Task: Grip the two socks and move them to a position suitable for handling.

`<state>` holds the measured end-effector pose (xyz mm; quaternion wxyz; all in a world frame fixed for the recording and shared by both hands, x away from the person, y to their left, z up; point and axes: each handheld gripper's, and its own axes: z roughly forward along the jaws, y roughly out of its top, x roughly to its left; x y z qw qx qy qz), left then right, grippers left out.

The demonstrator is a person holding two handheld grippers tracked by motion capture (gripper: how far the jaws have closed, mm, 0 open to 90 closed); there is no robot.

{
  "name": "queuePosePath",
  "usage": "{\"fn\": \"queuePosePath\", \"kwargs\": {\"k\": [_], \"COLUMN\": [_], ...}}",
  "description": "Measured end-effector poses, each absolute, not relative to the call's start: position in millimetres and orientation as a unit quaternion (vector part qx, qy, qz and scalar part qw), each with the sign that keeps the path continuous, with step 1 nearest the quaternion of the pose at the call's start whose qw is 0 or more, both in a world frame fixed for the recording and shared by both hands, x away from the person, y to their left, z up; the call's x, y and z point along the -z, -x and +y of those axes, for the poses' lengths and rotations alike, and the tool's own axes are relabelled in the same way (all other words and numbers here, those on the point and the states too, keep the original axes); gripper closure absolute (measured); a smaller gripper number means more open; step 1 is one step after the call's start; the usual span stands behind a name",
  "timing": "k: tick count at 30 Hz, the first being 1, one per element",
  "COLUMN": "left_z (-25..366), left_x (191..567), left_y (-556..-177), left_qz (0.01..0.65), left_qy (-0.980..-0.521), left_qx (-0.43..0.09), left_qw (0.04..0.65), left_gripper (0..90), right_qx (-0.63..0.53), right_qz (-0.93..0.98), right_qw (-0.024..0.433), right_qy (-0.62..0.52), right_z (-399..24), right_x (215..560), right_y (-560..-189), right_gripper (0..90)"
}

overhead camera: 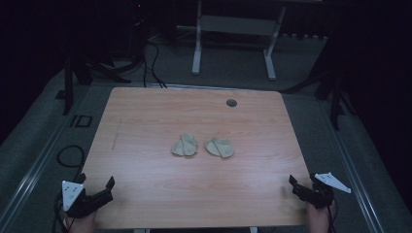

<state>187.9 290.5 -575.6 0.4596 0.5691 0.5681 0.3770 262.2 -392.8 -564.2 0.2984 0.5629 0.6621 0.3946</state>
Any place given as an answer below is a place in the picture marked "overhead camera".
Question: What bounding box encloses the left hand-held gripper cable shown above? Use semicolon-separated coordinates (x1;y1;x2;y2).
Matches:
51;190;68;233

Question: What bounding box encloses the right hand-held gripper cable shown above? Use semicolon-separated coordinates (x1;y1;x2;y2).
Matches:
326;197;338;233

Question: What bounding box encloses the curved black cable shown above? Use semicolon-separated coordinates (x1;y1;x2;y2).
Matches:
147;40;169;89

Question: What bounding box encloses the white metal desk frame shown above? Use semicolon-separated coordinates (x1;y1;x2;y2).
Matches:
176;0;288;82

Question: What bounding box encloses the black metal stand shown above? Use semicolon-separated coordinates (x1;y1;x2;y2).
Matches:
279;48;358;131
53;48;132;117

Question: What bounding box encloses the person's left hand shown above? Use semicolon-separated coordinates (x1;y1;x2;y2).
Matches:
62;211;98;233

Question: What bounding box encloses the hand-held gripper cable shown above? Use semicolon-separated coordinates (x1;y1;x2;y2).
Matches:
51;190;68;233
326;197;338;233

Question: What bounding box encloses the dark equipment rack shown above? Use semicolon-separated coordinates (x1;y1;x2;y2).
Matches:
127;0;151;66

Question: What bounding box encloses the metal floor rail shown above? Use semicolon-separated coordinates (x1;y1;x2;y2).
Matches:
324;98;387;233
0;86;86;229

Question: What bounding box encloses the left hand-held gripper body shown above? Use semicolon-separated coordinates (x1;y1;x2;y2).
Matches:
61;180;115;218

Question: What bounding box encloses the looped black floor cable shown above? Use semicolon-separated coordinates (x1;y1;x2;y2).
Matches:
56;144;86;170

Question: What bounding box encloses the person's right hand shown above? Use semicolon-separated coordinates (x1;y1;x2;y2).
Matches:
306;201;335;233

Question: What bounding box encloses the straight black cable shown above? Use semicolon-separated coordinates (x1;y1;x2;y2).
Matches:
142;53;149;88

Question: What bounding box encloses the beige sock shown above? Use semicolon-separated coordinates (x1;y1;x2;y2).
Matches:
170;133;199;158
204;137;235;159

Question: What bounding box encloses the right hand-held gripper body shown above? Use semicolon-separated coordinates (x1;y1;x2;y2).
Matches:
291;172;353;210

